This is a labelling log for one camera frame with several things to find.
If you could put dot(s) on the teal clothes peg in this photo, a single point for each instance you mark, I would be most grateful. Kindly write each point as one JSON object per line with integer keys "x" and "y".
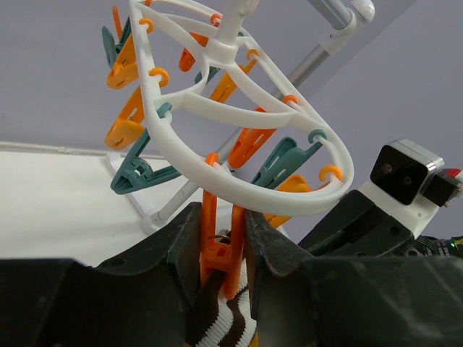
{"x": 135, "y": 173}

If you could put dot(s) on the white round clip hanger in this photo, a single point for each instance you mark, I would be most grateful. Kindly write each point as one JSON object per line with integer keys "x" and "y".
{"x": 241, "y": 86}

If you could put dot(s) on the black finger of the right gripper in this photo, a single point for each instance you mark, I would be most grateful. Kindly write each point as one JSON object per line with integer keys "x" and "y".
{"x": 357, "y": 227}

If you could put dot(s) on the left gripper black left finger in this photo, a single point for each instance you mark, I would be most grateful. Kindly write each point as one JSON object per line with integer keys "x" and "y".
{"x": 139, "y": 297}

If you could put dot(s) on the white clothes drying rack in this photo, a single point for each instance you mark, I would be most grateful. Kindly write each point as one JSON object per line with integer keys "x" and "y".
{"x": 283, "y": 159}

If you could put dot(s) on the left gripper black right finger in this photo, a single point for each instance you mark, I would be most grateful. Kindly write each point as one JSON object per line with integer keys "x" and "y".
{"x": 301, "y": 300}

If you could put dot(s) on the mustard brown striped sock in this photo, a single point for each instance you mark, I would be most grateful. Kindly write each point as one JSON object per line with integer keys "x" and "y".
{"x": 217, "y": 321}

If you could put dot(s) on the yellow orange clothes peg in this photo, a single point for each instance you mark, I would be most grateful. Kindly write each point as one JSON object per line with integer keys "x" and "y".
{"x": 128, "y": 125}

